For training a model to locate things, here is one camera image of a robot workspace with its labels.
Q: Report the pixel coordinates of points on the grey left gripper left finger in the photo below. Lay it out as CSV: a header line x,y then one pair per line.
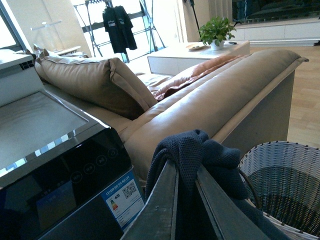
x,y
157,220

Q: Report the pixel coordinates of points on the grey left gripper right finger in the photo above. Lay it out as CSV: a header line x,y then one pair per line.
x,y
225,218

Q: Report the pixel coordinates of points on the dark navy knitted garment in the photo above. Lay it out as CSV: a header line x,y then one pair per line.
x,y
189,150

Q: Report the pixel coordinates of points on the grey front-load washing machine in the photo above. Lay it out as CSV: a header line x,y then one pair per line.
x,y
55,161

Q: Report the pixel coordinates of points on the black clothes drying rack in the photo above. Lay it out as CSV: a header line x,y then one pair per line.
x,y
140,12

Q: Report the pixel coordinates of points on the blue energy label sticker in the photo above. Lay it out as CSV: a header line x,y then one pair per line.
x,y
124,199

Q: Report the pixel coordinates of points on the white wicker laundry basket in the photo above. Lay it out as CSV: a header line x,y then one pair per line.
x,y
283,181

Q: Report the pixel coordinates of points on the tan leather sofa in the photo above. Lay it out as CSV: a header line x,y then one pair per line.
x,y
241,104

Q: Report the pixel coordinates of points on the tan leather back cushion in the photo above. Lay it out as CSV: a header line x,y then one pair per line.
x,y
107,83

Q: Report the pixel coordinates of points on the pink throw blanket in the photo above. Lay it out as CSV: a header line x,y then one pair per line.
x,y
191,75

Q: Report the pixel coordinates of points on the white coffee table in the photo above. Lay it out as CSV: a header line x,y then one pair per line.
x,y
177,58

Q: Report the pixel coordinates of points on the wooden plate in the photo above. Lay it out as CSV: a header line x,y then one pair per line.
x,y
195,47

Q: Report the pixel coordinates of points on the green potted plant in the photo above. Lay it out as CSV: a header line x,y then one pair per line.
x,y
216,31

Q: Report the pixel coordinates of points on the black hanging t-shirt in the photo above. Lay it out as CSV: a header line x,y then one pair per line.
x,y
118,25

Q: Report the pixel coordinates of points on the white tv cabinet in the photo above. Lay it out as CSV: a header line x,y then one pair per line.
x,y
303,32

